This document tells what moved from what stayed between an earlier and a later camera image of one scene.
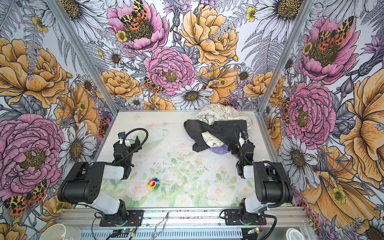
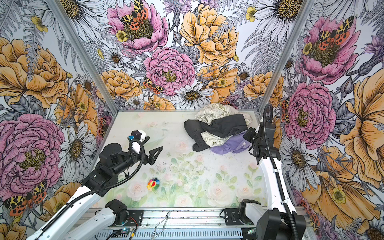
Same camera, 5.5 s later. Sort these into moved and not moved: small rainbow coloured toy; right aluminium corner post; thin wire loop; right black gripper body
Moved: right black gripper body
Not moved: right aluminium corner post; thin wire loop; small rainbow coloured toy
